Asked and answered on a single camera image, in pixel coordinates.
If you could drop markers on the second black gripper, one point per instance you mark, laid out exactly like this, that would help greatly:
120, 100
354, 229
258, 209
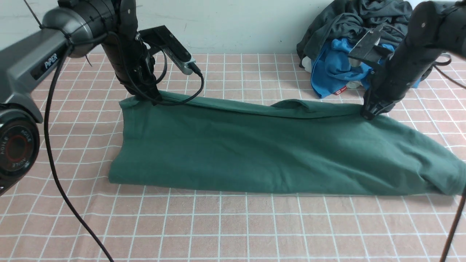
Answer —
400, 73

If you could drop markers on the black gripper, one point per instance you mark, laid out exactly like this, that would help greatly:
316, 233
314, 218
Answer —
133, 65

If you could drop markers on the green long sleeve shirt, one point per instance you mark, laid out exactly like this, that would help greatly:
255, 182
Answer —
292, 146

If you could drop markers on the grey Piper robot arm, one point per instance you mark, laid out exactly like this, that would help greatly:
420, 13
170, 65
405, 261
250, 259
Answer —
70, 30

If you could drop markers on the second grey robot arm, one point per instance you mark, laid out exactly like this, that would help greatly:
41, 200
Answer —
434, 28

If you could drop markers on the blue crumpled garment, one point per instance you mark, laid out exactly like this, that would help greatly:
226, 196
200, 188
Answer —
331, 70

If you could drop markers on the dark grey crumpled garment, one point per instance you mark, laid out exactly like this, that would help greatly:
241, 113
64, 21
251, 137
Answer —
352, 19

